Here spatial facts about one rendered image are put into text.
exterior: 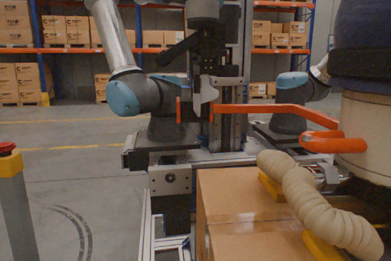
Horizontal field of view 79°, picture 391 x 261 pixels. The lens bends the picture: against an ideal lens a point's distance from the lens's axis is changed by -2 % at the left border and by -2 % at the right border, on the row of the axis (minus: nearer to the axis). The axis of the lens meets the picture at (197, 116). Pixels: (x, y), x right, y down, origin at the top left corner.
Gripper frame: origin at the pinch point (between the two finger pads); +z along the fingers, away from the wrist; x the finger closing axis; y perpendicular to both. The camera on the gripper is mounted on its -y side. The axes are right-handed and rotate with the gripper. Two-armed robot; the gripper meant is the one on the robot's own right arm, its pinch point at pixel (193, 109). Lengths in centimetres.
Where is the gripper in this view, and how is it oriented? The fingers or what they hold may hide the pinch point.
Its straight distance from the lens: 59.6
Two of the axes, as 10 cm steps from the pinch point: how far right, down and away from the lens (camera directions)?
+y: 10.0, -0.3, 0.8
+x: -0.9, -2.3, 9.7
